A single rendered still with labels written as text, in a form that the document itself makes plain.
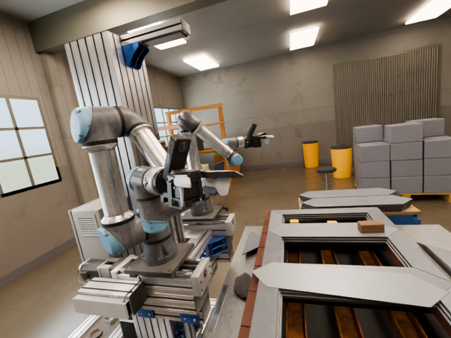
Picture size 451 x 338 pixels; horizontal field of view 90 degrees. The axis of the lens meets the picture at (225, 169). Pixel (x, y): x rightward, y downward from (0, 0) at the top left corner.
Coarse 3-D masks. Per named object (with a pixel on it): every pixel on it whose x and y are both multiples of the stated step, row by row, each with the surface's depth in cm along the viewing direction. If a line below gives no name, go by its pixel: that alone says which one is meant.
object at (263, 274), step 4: (268, 264) 113; (260, 268) 111; (264, 268) 110; (268, 268) 110; (260, 272) 108; (264, 272) 108; (268, 272) 107; (256, 276) 106; (260, 276) 105; (264, 276) 105; (268, 276) 104; (260, 280) 102; (264, 280) 102; (264, 284) 100
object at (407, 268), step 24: (288, 216) 168; (312, 216) 164; (336, 216) 159; (360, 216) 155; (288, 240) 137; (312, 240) 133; (336, 240) 130; (360, 240) 126; (384, 240) 123; (312, 264) 109; (408, 264) 101
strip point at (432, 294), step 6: (414, 276) 92; (420, 282) 89; (426, 282) 88; (420, 288) 86; (426, 288) 86; (432, 288) 85; (438, 288) 85; (426, 294) 83; (432, 294) 83; (438, 294) 82; (444, 294) 82; (426, 300) 80; (432, 300) 80; (438, 300) 80
